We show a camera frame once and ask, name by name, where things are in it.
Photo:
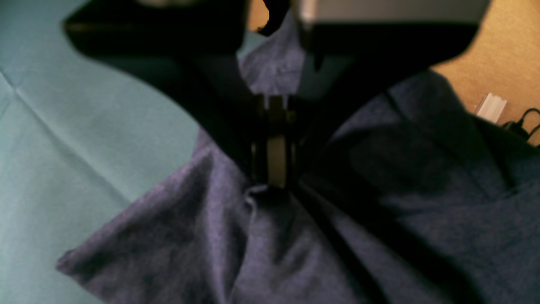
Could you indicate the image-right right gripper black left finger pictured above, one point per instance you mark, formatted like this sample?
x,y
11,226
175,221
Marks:
x,y
187,50

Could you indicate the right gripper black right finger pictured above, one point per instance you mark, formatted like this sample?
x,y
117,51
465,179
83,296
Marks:
x,y
371,103

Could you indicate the blue-grey heathered T-shirt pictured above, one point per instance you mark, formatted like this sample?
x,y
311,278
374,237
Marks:
x,y
210,234

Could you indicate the teal table cloth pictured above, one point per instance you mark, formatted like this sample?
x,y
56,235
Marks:
x,y
79,143

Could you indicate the white block on floor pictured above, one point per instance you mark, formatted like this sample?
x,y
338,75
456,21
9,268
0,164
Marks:
x,y
491,108

